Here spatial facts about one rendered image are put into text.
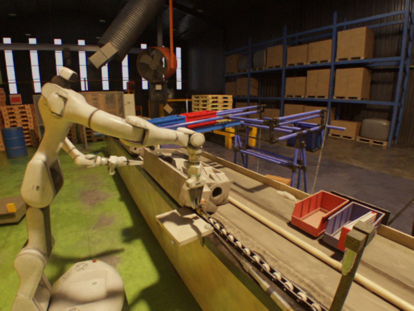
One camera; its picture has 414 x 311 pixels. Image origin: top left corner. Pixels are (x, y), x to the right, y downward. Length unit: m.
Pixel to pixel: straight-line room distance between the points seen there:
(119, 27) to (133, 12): 0.78
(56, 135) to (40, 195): 0.29
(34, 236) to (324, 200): 1.74
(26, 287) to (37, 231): 0.34
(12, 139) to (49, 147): 6.55
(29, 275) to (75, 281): 0.41
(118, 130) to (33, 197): 0.60
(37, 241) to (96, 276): 0.55
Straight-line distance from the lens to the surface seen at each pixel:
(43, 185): 1.15
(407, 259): 1.42
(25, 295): 1.56
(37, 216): 1.29
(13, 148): 7.72
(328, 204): 1.56
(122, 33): 8.47
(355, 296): 1.07
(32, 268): 1.41
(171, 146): 3.10
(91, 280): 1.74
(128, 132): 0.77
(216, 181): 1.41
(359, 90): 10.03
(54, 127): 1.11
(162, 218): 1.29
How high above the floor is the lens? 1.47
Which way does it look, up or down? 15 degrees down
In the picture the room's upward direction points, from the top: straight up
